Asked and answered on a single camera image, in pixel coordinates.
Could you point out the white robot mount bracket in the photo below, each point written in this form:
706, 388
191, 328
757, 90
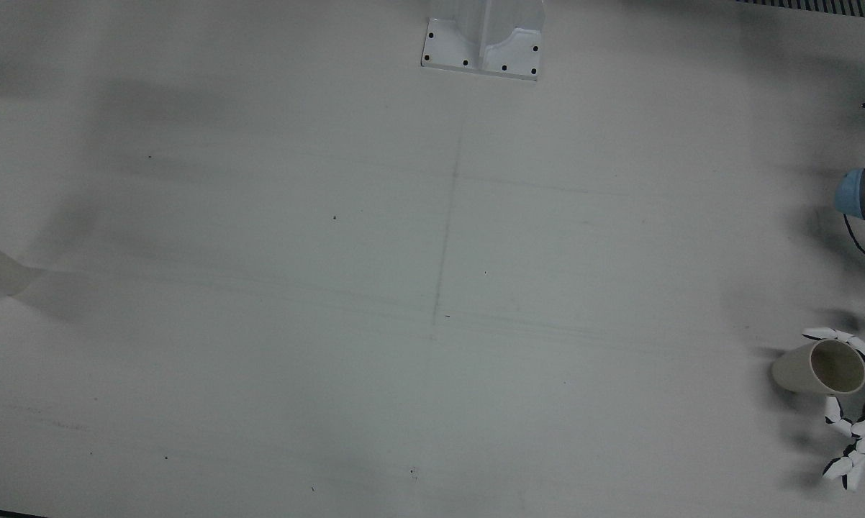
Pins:
504, 47

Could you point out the striped vent grille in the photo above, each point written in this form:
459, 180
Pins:
821, 6

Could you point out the round intact paper cup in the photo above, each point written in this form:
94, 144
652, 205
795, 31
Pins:
796, 370

